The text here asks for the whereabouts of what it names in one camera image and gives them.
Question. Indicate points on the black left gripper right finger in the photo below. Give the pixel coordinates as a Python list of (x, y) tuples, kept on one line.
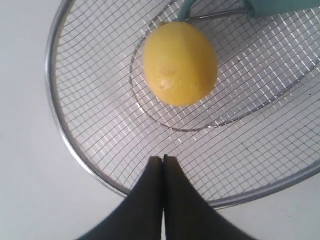
[(187, 215)]

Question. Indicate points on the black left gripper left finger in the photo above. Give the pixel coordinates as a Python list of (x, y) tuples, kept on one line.
[(140, 215)]

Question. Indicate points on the teal handled peeler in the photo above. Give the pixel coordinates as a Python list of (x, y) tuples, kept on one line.
[(251, 8)]

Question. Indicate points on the yellow lemon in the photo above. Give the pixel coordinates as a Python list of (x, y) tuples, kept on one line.
[(179, 64)]

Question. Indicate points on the steel wire mesh basket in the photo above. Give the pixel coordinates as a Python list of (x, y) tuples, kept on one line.
[(255, 134)]

